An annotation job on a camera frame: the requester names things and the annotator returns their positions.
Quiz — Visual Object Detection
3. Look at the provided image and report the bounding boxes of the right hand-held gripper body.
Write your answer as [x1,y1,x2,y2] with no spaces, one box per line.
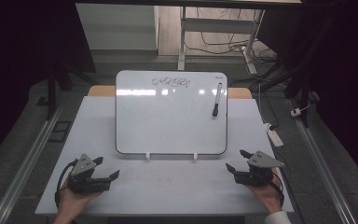
[234,150,286,188]

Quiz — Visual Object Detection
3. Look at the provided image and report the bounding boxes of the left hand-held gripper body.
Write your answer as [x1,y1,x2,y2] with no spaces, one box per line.
[67,153,104,194]

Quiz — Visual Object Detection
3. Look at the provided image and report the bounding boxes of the black and white marker pen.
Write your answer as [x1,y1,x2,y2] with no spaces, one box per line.
[212,82,224,118]

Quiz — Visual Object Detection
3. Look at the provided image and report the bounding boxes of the white magnetic whiteboard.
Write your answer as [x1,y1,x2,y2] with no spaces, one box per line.
[115,70,228,156]

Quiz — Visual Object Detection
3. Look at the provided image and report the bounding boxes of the person's right hand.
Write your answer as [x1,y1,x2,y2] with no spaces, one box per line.
[247,167,285,215]

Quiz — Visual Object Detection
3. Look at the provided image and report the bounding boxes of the person's left hand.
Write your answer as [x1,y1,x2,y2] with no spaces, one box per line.
[55,182,104,220]

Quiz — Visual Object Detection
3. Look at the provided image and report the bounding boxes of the white power strip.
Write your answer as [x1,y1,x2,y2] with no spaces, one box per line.
[263,122,284,148]

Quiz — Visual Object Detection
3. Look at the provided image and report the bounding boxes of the wooden board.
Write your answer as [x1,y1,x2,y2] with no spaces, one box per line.
[87,85,254,100]

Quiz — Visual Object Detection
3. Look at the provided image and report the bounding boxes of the black stand legs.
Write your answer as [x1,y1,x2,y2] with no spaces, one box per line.
[44,60,98,121]
[248,60,312,129]

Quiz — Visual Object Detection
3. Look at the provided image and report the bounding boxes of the black curtain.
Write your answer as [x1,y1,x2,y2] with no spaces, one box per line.
[0,0,97,171]
[256,0,358,189]

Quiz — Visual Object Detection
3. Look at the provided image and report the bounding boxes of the white cabinet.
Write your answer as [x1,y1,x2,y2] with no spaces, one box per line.
[75,3,160,51]

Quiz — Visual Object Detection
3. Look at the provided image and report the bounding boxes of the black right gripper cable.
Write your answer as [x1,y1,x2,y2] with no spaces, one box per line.
[269,171,285,207]

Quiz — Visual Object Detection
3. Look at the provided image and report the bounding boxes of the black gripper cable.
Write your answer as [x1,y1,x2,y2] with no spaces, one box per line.
[54,158,79,209]
[269,171,285,207]

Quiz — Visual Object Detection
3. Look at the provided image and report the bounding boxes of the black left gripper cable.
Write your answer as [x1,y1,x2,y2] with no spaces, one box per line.
[54,158,79,209]

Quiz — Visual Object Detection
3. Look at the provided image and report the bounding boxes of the black floor frame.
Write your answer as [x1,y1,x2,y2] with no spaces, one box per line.
[48,119,73,144]

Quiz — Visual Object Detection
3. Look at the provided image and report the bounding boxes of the aluminium floor rail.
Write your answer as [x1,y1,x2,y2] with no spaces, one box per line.
[286,98,358,224]
[0,104,67,224]

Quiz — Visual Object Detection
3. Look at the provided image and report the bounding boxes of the black floor cables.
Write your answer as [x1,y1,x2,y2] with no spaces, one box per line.
[185,7,278,64]

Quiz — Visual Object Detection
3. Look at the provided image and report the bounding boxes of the white desk frame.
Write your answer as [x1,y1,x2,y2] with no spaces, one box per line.
[177,6,266,76]

